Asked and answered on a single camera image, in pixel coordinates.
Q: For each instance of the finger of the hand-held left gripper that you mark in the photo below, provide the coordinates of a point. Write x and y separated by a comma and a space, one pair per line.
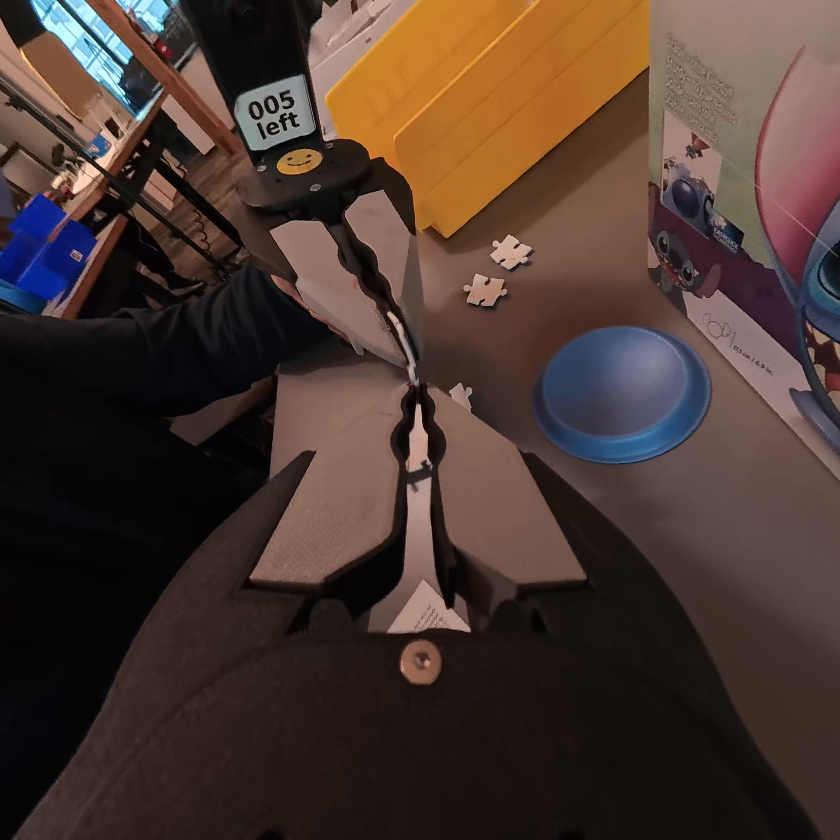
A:
315, 256
394, 243

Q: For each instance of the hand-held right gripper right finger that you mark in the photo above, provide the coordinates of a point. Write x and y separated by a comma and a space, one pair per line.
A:
505, 518

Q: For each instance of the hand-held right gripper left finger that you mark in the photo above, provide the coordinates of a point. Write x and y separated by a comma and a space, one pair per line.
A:
328, 518

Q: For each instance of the assembled white puzzle pieces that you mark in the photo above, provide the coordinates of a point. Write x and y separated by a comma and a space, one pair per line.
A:
418, 439

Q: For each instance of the person's left forearm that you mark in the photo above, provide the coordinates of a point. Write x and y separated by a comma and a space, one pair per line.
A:
164, 341

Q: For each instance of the white puzzle piece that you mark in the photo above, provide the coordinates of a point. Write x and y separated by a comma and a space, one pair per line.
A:
484, 289
510, 251
412, 364

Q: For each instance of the white printed puzzle bag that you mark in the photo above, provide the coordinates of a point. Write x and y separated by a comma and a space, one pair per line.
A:
420, 613

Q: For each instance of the cartoon print puzzle box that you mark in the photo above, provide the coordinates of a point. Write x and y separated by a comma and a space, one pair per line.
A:
741, 164

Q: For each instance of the person's left hand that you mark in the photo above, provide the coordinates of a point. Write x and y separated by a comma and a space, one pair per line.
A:
289, 291

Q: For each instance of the wooden desk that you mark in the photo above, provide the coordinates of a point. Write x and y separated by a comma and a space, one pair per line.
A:
164, 73

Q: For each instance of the yellow plastic bin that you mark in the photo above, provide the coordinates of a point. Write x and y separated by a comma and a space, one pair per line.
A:
394, 65

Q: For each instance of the blue round plastic stand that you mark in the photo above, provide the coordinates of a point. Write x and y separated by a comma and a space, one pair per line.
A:
623, 394

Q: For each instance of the glass window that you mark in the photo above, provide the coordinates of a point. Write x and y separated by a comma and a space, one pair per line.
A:
72, 26

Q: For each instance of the blue storage bin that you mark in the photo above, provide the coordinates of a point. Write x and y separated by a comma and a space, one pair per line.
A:
39, 262

